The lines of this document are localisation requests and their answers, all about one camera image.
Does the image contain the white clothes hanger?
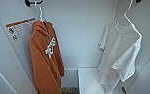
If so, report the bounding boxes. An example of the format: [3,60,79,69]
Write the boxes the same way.
[114,0,135,29]
[33,2,47,24]

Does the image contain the small black wardrobe hinge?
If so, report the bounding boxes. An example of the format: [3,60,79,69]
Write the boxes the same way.
[120,86,127,94]

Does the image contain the white shirt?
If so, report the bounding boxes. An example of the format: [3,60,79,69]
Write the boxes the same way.
[96,16,143,94]

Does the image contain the black hanger rail bracket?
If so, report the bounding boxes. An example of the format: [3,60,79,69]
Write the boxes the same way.
[24,0,45,8]
[134,0,143,4]

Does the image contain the white wardrobe carcass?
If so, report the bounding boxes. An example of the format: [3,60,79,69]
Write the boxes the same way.
[0,0,150,94]

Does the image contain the grey wardrobe divider panel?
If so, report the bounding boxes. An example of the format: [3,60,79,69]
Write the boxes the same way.
[61,68,79,89]

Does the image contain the orange hanging garment white print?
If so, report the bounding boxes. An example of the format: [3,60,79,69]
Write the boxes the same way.
[28,20,65,94]

